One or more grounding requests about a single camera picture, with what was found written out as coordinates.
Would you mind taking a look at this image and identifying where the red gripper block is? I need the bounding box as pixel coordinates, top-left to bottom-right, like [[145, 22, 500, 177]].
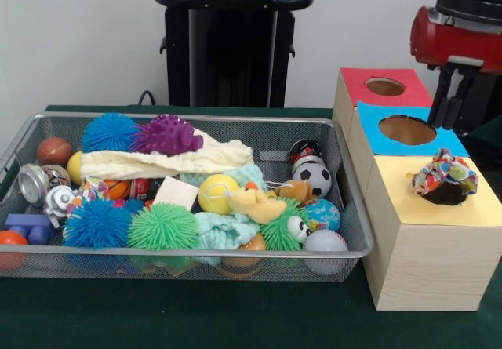
[[410, 6, 502, 131]]

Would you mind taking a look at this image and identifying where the small colourful dotted cloth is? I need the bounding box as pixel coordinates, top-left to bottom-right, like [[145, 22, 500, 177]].
[[412, 147, 479, 197]]

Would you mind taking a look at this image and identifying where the green spiky ball white nub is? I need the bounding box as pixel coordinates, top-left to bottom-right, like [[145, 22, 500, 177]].
[[127, 202, 200, 252]]

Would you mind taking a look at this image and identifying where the shallow mesh bin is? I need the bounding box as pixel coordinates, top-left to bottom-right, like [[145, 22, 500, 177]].
[[0, 111, 374, 283]]

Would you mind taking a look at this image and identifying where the wooden box with three holes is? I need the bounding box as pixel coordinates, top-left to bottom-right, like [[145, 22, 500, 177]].
[[332, 67, 502, 311]]

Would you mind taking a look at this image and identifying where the black upright panel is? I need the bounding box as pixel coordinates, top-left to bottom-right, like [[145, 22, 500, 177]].
[[457, 72, 502, 130]]

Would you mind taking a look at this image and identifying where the dark green side-table cloth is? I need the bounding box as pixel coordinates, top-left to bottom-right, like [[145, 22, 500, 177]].
[[468, 115, 502, 139]]

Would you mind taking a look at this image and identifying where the black and white soccer ball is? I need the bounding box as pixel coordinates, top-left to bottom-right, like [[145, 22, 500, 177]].
[[293, 161, 333, 199]]

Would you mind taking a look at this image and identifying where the blue globe ball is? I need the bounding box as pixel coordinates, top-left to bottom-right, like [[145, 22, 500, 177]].
[[304, 198, 341, 232]]

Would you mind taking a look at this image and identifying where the green spiky ball with eyes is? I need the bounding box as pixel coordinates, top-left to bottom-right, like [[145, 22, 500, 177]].
[[259, 199, 315, 252]]

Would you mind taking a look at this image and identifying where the yellow tennis ball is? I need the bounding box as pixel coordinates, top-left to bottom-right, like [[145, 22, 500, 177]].
[[198, 174, 241, 215]]

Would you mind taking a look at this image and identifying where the mint green cloth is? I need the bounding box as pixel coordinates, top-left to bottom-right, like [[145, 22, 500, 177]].
[[195, 210, 264, 267]]

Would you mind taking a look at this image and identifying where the purple spiky toy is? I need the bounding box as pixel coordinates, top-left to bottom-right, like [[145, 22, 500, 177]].
[[131, 114, 205, 157]]

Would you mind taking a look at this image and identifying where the cream muslin cloth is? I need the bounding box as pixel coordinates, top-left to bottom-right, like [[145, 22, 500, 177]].
[[80, 131, 255, 180]]

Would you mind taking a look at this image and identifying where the dark green table cloth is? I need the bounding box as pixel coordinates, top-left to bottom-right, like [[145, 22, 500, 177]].
[[0, 104, 502, 349]]

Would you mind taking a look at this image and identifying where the blue spiky ball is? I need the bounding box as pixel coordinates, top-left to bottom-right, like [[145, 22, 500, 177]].
[[62, 198, 134, 250], [81, 112, 140, 154]]

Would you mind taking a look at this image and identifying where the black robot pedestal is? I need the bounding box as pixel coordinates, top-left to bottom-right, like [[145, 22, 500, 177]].
[[151, 0, 315, 109]]

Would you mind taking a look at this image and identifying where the black cable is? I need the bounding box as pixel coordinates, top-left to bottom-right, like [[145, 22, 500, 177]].
[[137, 89, 157, 107]]

